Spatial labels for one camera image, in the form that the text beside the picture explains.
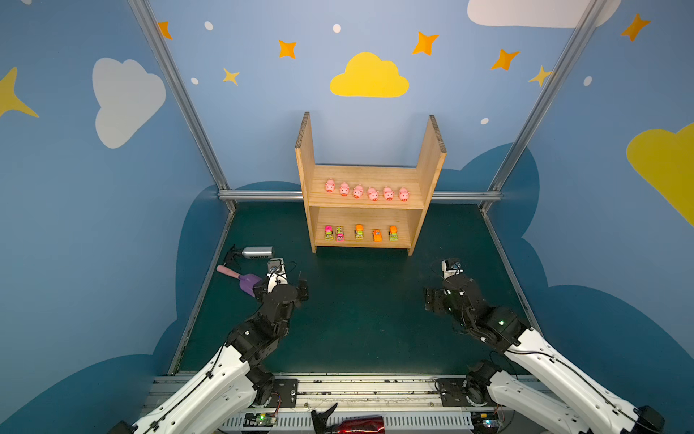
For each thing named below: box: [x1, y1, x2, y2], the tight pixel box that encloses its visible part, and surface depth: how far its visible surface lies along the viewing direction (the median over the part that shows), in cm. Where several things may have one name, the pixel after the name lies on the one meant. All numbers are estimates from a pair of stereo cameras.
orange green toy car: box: [387, 225, 399, 242], surface depth 103 cm
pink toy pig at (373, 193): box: [367, 186, 380, 202], surface depth 86 cm
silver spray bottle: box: [223, 244, 274, 271], surface depth 103 cm
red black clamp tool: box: [310, 402, 385, 434], surface depth 69 cm
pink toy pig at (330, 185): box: [324, 177, 336, 194], surface depth 88 cm
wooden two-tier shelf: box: [294, 111, 448, 256], surface depth 95 cm
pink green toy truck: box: [323, 225, 334, 241], surface depth 103 cm
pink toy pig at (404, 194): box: [398, 187, 411, 203], surface depth 86 cm
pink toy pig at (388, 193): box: [383, 185, 395, 202], surface depth 86 cm
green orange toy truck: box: [354, 223, 365, 240], surface depth 103 cm
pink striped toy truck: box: [335, 226, 346, 243], surface depth 103 cm
